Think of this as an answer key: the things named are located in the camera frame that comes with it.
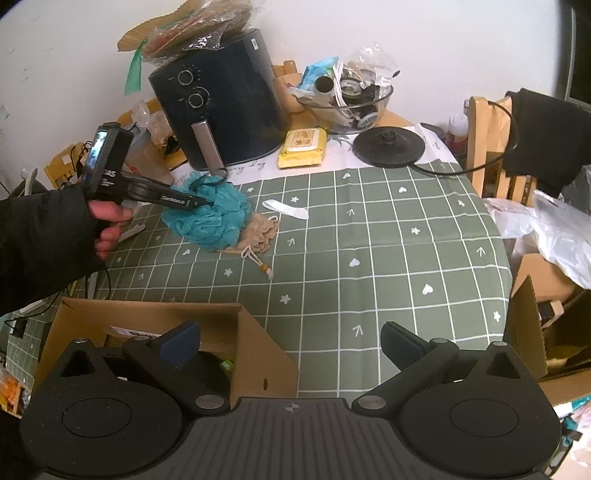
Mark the green checked tablecloth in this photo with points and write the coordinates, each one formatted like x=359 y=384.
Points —
x=369 y=240

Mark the beige mesh bag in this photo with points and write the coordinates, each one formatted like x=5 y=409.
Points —
x=258 y=233

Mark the blue packet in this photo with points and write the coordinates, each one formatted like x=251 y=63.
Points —
x=316 y=71

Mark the black cloth on chair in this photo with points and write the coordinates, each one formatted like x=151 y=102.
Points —
x=549 y=138

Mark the brown cardboard box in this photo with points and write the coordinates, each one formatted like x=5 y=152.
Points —
x=258 y=341

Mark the white printed cloth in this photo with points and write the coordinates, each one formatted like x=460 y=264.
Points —
x=341 y=152

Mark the silver cylinder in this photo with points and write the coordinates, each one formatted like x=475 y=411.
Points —
x=324 y=85

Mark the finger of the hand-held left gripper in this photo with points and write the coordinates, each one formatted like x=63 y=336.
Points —
x=184 y=201

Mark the black air fryer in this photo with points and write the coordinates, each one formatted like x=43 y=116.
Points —
x=240 y=101

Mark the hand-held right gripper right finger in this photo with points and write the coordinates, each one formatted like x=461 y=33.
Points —
x=401 y=346

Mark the white plastic bag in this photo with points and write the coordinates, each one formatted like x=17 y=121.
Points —
x=563 y=240

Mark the open cardboard boxes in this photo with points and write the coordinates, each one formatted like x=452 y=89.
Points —
x=524 y=323

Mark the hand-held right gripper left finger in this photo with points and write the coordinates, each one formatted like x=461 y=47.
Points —
x=182 y=344

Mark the dark monitor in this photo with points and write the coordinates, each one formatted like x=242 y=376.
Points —
x=581 y=46

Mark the red white bottle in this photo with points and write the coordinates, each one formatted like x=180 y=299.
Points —
x=457 y=134

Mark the black kettle base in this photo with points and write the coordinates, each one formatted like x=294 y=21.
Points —
x=388 y=147

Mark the person's left hand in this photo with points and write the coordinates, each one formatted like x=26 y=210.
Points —
x=108 y=230

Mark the glass bowl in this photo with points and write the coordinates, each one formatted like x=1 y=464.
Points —
x=341 y=119

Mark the yellow wipes packet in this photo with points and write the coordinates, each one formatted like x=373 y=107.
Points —
x=302 y=147

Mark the white ribbon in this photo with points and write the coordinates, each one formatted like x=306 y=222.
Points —
x=286 y=210

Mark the grey lid shaker bottle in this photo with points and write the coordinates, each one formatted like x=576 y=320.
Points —
x=147 y=166

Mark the pile of plastic packets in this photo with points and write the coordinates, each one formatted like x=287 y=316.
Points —
x=198 y=27

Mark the green tag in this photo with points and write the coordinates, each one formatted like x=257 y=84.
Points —
x=133 y=74

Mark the teal bath loofah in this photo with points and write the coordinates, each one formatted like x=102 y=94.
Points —
x=217 y=217

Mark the clear plastic bag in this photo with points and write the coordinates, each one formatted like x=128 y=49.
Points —
x=374 y=62

